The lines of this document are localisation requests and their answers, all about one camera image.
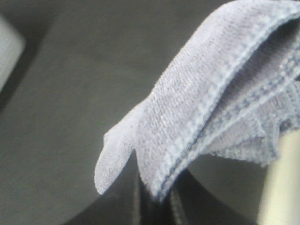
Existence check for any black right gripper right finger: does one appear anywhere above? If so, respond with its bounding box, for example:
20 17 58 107
167 161 260 225

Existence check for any white plastic basket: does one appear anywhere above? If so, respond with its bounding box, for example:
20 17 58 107
0 15 26 91

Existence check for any light blue towel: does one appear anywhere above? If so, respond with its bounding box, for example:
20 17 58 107
94 0 300 201

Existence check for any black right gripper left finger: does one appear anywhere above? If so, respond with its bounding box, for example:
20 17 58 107
67 153 159 225

